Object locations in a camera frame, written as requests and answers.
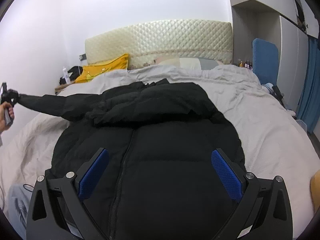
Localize blue padded chair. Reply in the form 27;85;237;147
251;38;279;87

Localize blue curtain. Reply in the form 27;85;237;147
296;36;320;134

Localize wooden nightstand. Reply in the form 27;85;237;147
54;83;73;96

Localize black puffer jacket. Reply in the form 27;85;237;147
18;78;247;240

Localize row of small bottles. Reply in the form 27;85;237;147
236;59;253;69

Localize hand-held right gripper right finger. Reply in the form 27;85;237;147
211;148;293;240

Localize patterned pale pillow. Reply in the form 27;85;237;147
154;57;227;70

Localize black device beside bed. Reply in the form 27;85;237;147
271;85;287;107

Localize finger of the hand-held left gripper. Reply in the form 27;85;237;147
7;89;20;104

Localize white wardrobe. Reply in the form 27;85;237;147
225;0;320;110

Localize yellow pillow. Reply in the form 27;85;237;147
75;53;130;83

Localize orange object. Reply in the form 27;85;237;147
310;169;320;207

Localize person's left hand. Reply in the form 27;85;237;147
0;102;15;133

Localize black bag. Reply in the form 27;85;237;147
59;66;85;85

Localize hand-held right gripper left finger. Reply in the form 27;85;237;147
26;148;110;240

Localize cream quilted headboard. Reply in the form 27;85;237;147
84;19;233;67

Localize grey bed duvet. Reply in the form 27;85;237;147
0;64;316;240

